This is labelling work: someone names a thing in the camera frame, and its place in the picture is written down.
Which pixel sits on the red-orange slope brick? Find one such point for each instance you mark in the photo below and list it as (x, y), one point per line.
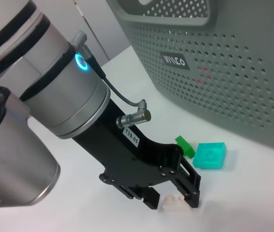
(202, 76)

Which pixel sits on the grey perforated storage bin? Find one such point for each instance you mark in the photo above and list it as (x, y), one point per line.
(224, 101)

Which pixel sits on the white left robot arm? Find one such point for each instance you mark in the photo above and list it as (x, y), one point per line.
(66, 91)

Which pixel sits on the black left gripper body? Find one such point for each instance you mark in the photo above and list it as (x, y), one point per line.
(132, 157)

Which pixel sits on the white toy plate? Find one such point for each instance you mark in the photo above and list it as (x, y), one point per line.
(173, 205)

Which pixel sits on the green toy brick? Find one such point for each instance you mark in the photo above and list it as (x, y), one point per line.
(184, 145)

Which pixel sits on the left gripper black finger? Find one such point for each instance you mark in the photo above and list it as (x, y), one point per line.
(191, 186)
(149, 195)

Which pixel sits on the white door latch strip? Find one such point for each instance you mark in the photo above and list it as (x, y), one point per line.
(79, 9)

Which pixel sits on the clear cyan toy tile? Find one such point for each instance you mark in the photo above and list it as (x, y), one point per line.
(209, 155)

